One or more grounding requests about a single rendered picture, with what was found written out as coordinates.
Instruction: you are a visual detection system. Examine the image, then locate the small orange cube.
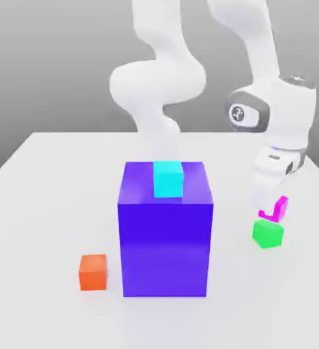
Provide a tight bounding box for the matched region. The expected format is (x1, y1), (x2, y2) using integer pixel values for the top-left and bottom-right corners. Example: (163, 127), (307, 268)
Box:
(78, 254), (108, 292)

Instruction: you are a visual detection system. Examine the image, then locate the large purple box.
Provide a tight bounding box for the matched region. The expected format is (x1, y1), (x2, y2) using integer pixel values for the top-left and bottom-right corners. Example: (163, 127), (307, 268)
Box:
(117, 161), (214, 299)

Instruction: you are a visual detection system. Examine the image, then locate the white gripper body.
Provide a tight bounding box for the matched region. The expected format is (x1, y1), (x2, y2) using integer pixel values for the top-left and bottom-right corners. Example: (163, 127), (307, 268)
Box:
(253, 146), (297, 181)

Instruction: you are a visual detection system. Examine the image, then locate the small cyan cube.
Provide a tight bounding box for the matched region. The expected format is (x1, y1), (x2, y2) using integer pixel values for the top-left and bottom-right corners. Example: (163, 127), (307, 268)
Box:
(153, 160), (184, 199)

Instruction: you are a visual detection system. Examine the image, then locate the small green cube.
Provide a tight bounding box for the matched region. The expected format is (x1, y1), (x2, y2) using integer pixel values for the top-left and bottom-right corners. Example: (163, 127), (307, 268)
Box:
(252, 219), (285, 249)

